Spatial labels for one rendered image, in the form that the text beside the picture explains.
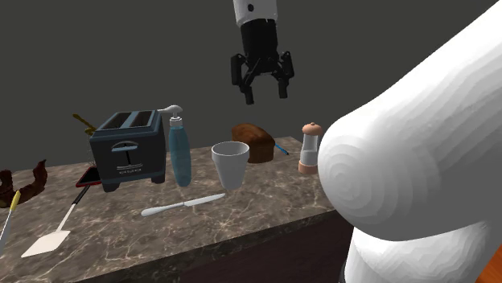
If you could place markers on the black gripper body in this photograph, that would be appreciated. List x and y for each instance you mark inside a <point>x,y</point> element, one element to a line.
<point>259,41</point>

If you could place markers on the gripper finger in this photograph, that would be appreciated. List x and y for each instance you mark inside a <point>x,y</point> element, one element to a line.
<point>287,68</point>
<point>237,70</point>

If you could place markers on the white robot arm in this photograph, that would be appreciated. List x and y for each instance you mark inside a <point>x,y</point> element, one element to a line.
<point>411,156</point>

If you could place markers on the brown bread loaf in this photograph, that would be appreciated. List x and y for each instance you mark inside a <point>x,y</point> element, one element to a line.
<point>257,143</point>

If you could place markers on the blue pen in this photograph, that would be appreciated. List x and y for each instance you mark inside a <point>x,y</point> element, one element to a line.
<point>281,149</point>

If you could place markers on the peach and clear pepper mill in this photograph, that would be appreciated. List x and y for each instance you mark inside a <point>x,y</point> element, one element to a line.
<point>310,151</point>

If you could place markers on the white cup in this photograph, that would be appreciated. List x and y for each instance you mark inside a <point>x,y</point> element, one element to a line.
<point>231,168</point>

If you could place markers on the blue pump dispenser bottle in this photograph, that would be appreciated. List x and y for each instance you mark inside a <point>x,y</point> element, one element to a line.
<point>180,156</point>

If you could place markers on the dark blue toaster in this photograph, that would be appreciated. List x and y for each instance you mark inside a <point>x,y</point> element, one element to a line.
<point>129,153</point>

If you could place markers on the white table knife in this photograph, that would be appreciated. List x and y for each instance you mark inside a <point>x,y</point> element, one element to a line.
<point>176,205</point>

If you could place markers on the yellow brown twig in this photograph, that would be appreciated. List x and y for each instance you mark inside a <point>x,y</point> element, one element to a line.
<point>85,124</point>

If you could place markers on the red phone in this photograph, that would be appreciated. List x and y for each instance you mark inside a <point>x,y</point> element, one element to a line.
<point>89,178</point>

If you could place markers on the dark counter cabinet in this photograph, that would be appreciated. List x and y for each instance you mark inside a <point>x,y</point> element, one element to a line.
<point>282,254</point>

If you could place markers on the dark brown curved figure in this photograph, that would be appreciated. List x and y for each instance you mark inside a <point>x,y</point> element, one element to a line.
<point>33,184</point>

